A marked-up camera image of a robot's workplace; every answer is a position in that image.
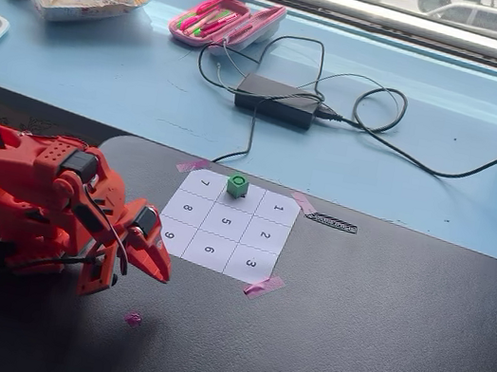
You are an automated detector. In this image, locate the foil food tray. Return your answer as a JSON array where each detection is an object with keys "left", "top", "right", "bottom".
[{"left": 36, "top": 0, "right": 142, "bottom": 37}]

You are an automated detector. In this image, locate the pink tape strip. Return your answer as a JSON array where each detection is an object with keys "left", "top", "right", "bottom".
[
  {"left": 286, "top": 190, "right": 320, "bottom": 217},
  {"left": 175, "top": 155, "right": 212, "bottom": 177},
  {"left": 241, "top": 270, "right": 288, "bottom": 306}
]

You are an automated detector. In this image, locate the thin black adapter cable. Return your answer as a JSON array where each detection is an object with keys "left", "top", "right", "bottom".
[{"left": 179, "top": 19, "right": 333, "bottom": 181}]

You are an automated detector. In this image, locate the black striped sticker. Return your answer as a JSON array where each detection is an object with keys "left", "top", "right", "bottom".
[{"left": 303, "top": 210, "right": 361, "bottom": 236}]

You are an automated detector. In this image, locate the green cube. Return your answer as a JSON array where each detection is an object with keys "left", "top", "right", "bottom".
[{"left": 225, "top": 171, "right": 251, "bottom": 200}]

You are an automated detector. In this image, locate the thick black power cable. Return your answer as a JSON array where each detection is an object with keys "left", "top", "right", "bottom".
[{"left": 306, "top": 75, "right": 497, "bottom": 187}]

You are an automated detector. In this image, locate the green highlighter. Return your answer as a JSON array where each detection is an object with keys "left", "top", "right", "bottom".
[{"left": 183, "top": 22, "right": 206, "bottom": 40}]

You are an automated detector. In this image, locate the long pink pen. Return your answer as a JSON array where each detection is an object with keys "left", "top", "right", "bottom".
[{"left": 195, "top": 0, "right": 237, "bottom": 20}]

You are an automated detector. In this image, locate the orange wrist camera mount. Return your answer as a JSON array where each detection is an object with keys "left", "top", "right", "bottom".
[{"left": 74, "top": 238, "right": 124, "bottom": 303}]

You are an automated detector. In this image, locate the small pink tape scrap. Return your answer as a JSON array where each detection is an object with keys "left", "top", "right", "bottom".
[{"left": 122, "top": 309, "right": 145, "bottom": 330}]

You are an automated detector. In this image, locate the white numbered grid paper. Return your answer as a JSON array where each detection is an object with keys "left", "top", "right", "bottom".
[{"left": 151, "top": 161, "right": 306, "bottom": 288}]

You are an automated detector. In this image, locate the pink pencil case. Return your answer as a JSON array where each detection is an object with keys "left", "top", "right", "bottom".
[{"left": 164, "top": 0, "right": 290, "bottom": 68}]

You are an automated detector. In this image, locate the pink marker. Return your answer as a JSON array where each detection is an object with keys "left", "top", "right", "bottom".
[{"left": 193, "top": 6, "right": 239, "bottom": 43}]

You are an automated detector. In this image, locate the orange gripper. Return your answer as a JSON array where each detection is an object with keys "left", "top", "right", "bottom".
[{"left": 115, "top": 196, "right": 184, "bottom": 285}]

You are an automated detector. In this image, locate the black power adapter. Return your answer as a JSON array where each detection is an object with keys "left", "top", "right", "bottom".
[{"left": 230, "top": 70, "right": 325, "bottom": 135}]

